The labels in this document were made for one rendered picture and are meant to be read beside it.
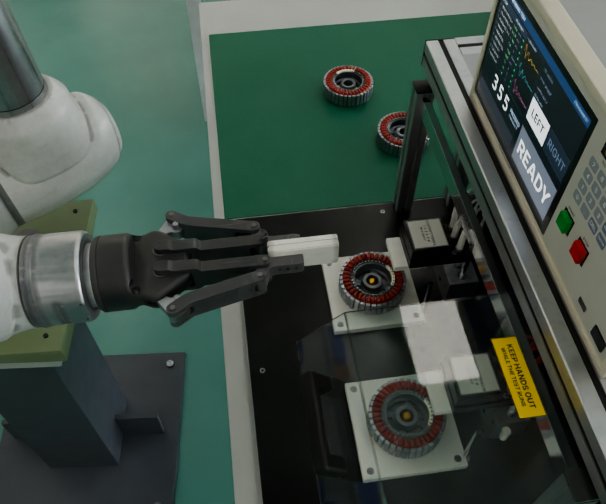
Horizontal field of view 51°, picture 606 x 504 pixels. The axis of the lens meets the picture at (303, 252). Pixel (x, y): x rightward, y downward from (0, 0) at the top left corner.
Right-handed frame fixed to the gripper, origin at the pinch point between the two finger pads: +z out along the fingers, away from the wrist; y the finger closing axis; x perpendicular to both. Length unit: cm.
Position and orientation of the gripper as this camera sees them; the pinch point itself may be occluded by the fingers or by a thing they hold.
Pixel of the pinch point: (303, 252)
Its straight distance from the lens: 63.7
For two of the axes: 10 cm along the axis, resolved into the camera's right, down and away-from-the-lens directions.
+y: 1.4, 7.9, -6.0
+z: 9.9, -1.1, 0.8
